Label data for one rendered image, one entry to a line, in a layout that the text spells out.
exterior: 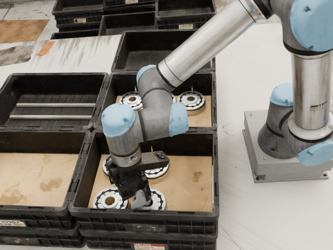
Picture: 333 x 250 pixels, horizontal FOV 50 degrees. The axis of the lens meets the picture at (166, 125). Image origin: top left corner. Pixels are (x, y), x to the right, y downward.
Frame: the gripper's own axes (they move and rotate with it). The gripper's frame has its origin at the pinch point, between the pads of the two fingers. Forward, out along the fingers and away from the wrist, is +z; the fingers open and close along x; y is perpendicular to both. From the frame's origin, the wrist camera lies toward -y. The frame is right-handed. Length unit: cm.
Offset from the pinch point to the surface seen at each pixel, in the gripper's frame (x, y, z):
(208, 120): -14.4, -36.1, 2.1
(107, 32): -166, -64, 47
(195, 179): 3.1, -16.9, 2.1
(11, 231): -16.2, 36.5, 4.7
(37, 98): -67, 10, 2
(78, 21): -194, -54, 45
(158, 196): 2.9, -3.6, -0.7
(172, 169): -4.4, -13.2, 2.1
